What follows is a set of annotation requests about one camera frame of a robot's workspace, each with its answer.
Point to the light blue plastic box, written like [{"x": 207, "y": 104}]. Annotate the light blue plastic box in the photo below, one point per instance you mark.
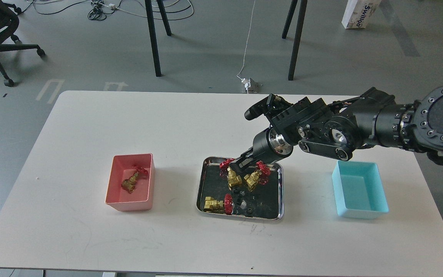
[{"x": 358, "y": 190}]

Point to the shiny metal tray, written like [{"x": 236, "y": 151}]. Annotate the shiny metal tray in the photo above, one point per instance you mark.
[{"x": 266, "y": 200}]

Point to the floor power socket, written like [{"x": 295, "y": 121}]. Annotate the floor power socket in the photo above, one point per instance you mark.
[{"x": 250, "y": 86}]

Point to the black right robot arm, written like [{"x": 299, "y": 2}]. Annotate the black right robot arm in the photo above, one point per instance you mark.
[{"x": 338, "y": 129}]

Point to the brass valve red handle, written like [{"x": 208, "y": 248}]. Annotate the brass valve red handle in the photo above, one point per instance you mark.
[
  {"x": 259, "y": 177},
  {"x": 224, "y": 206},
  {"x": 130, "y": 184},
  {"x": 233, "y": 179}
]

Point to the black table leg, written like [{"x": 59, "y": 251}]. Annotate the black table leg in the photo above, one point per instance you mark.
[
  {"x": 288, "y": 19},
  {"x": 153, "y": 38},
  {"x": 164, "y": 17},
  {"x": 297, "y": 39}
]

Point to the white cardboard box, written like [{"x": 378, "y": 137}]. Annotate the white cardboard box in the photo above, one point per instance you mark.
[{"x": 358, "y": 13}]

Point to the pink plastic box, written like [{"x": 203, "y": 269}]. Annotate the pink plastic box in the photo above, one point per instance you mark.
[{"x": 122, "y": 168}]

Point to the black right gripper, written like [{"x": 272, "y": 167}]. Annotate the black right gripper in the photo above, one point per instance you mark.
[{"x": 268, "y": 146}]

